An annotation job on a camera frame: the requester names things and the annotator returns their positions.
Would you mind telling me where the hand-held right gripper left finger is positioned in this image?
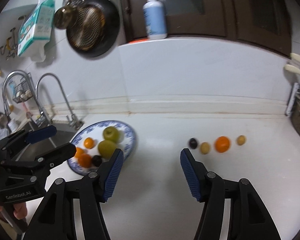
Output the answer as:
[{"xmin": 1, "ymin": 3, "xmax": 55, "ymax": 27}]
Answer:
[{"xmin": 22, "ymin": 148, "xmax": 124, "ymax": 240}]

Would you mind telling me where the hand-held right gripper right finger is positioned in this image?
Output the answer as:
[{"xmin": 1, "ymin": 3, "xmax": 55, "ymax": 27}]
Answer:
[{"xmin": 180, "ymin": 148, "xmax": 282, "ymax": 240}]

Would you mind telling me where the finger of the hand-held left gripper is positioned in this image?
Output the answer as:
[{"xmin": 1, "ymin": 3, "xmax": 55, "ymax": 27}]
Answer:
[
  {"xmin": 0, "ymin": 125, "xmax": 57, "ymax": 156},
  {"xmin": 1, "ymin": 143, "xmax": 77, "ymax": 173}
]

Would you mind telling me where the large yellow-green citrus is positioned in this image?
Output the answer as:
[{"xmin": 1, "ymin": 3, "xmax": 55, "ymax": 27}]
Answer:
[
  {"xmin": 103, "ymin": 126, "xmax": 121, "ymax": 142},
  {"xmin": 98, "ymin": 140, "xmax": 117, "ymax": 159}
]

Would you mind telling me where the blue rimmed white plate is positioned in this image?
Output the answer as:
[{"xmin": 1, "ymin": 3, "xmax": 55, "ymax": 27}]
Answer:
[{"xmin": 67, "ymin": 120, "xmax": 137, "ymax": 176}]

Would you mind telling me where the person's left hand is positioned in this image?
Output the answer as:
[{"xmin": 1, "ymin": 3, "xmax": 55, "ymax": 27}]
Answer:
[{"xmin": 13, "ymin": 201, "xmax": 29, "ymax": 220}]

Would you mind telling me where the steel kitchen sink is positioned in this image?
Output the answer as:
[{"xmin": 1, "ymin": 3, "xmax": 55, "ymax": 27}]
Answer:
[{"xmin": 5, "ymin": 122, "xmax": 78, "ymax": 161}]

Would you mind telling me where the slim steel gooseneck faucet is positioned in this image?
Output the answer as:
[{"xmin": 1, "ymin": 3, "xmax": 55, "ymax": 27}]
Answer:
[{"xmin": 35, "ymin": 73, "xmax": 85, "ymax": 130}]

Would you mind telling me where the tall steel kitchen faucet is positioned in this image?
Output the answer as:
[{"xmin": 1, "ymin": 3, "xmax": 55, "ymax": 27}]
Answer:
[{"xmin": 2, "ymin": 70, "xmax": 52, "ymax": 128}]

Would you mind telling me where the teal white tissue box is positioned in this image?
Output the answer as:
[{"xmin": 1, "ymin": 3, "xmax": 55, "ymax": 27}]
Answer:
[{"xmin": 17, "ymin": 0, "xmax": 56, "ymax": 57}]

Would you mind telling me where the brass mesh skimmer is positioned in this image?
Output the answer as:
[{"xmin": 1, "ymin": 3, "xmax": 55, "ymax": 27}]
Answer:
[{"xmin": 74, "ymin": 6, "xmax": 106, "ymax": 51}]

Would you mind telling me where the brass ladle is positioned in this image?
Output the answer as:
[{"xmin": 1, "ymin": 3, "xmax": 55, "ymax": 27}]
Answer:
[{"xmin": 53, "ymin": 6, "xmax": 77, "ymax": 30}]

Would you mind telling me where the white dish rack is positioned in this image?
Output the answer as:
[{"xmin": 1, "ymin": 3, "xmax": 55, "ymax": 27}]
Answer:
[{"xmin": 285, "ymin": 82, "xmax": 300, "ymax": 117}]

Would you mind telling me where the black frying pan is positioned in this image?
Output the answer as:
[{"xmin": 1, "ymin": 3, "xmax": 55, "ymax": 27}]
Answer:
[{"xmin": 65, "ymin": 0, "xmax": 121, "ymax": 58}]

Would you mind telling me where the blue white pump bottle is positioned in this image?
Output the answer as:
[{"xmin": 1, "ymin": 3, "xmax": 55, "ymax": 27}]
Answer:
[{"xmin": 143, "ymin": 0, "xmax": 168, "ymax": 40}]

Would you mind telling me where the black wire sink basket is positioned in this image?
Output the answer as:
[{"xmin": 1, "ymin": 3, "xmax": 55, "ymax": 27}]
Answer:
[{"xmin": 12, "ymin": 73, "xmax": 38, "ymax": 104}]

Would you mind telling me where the brass wall hook rail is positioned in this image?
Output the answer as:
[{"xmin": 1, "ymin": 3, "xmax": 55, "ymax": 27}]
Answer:
[{"xmin": 0, "ymin": 28, "xmax": 18, "ymax": 61}]

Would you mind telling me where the dark brown window frame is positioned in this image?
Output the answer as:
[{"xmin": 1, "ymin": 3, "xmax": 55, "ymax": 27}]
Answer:
[{"xmin": 117, "ymin": 0, "xmax": 298, "ymax": 56}]

